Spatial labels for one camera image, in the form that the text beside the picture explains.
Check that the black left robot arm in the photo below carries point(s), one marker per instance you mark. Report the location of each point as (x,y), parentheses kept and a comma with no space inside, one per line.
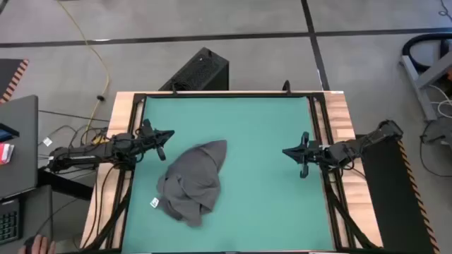
(81,154)

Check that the green table mat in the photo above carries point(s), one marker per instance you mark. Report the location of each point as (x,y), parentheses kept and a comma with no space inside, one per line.
(265,123)

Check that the grey terry towel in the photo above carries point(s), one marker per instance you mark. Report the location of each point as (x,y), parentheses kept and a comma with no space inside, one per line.
(194,176)

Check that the black orange-striped floor mat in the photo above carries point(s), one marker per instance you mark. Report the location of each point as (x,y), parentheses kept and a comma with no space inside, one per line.
(8,75)
(388,197)

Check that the black computer tower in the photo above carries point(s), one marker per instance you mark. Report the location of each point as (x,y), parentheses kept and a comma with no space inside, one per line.
(201,70)

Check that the grey desk top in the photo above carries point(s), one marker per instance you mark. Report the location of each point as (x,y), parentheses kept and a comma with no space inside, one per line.
(21,158)

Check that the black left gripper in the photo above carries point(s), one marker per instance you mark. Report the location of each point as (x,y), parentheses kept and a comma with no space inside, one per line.
(148,141)

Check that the black desk beam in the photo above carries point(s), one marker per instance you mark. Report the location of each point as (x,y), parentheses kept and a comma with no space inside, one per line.
(63,183)

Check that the black aluminium table frame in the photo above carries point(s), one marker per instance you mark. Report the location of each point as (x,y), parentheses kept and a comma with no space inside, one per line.
(138,96)

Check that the black computer mouse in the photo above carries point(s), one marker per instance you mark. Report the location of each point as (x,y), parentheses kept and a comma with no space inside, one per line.
(29,241)

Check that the black keyboard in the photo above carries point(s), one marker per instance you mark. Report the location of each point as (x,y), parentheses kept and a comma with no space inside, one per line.
(8,222)

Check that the dark grey side desk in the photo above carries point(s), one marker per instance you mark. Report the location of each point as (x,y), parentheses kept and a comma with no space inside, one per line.
(35,218)

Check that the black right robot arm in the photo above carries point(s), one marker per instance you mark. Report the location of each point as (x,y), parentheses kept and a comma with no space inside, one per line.
(367,141)

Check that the red white packet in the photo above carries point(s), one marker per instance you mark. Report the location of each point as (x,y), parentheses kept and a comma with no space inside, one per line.
(5,153)

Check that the dark tablet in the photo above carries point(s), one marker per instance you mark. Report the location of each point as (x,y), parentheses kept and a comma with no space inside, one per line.
(7,132)

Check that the grey metal stand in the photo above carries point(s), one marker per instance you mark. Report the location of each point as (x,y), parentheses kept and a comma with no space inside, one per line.
(420,88)

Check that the person's hand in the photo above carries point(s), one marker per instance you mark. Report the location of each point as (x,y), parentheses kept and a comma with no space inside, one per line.
(40,245)

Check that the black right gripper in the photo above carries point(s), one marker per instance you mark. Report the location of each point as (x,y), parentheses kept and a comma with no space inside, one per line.
(314,153)

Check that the black table clamp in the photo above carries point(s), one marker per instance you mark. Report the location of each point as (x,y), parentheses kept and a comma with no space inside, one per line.
(286,87)

